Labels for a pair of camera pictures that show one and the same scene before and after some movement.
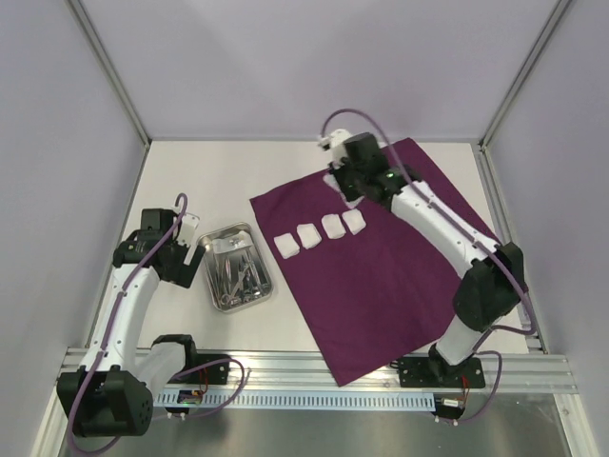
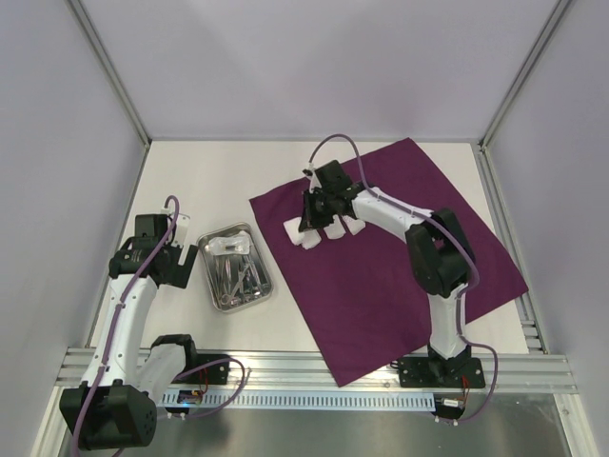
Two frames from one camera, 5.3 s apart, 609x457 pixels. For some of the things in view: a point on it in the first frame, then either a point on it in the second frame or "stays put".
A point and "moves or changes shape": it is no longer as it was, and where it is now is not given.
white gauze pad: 231,242 stays put
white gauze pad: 331,183 moves or changes shape
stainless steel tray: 234,268 stays put
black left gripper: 173,274 stays put
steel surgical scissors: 253,275 stays put
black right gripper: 343,176 → 309,212
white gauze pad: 286,245 → 292,227
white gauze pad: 309,235 stays put
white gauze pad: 355,221 stays put
